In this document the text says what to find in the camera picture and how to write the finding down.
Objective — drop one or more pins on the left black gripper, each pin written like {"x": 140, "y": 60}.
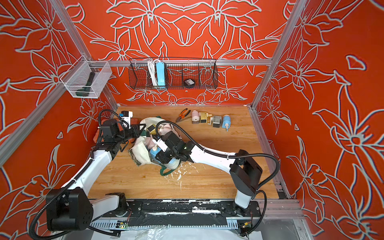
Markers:
{"x": 136, "y": 132}

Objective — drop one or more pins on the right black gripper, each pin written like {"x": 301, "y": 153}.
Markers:
{"x": 163, "y": 153}

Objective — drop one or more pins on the cream tote bag green handles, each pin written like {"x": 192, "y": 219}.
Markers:
{"x": 140, "y": 151}

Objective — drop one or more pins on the yellow pencil sharpener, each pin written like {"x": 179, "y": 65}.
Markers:
{"x": 205, "y": 118}

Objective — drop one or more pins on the grey clear pencil sharpener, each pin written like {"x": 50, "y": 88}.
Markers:
{"x": 216, "y": 121}

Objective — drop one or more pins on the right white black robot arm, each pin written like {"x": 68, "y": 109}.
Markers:
{"x": 244, "y": 170}

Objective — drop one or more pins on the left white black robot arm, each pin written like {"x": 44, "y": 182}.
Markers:
{"x": 69, "y": 208}

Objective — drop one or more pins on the pink square pencil sharpener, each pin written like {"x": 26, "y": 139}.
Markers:
{"x": 163, "y": 129}

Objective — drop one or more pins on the orange plastic tool case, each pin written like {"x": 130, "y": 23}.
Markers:
{"x": 133, "y": 121}

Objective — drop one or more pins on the light blue box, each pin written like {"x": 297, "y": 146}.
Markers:
{"x": 161, "y": 74}

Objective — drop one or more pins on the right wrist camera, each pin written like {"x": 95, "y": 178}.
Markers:
{"x": 162, "y": 145}

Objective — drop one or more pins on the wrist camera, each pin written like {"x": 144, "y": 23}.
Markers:
{"x": 162, "y": 145}
{"x": 126, "y": 118}

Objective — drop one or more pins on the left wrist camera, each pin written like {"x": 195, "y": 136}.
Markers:
{"x": 126, "y": 118}

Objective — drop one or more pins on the orange handled pliers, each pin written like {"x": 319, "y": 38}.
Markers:
{"x": 183, "y": 114}

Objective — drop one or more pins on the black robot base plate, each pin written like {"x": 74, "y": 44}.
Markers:
{"x": 206, "y": 214}

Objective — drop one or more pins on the clear acrylic wall bin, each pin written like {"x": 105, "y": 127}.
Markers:
{"x": 77, "y": 75}

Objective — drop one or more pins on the black wire wall basket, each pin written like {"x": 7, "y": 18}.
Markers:
{"x": 143, "y": 73}

